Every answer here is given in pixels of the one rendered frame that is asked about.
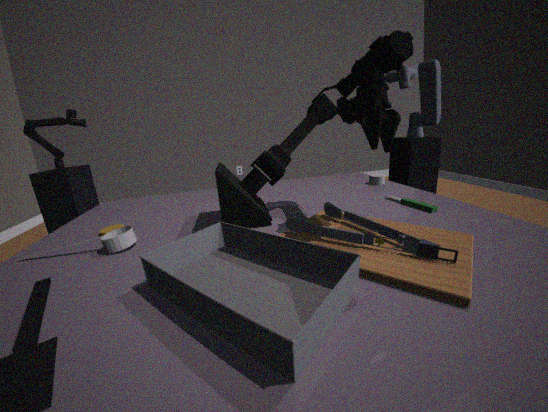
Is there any wooden board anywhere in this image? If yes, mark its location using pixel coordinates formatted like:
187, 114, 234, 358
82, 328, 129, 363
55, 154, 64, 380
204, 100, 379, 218
278, 210, 473, 308

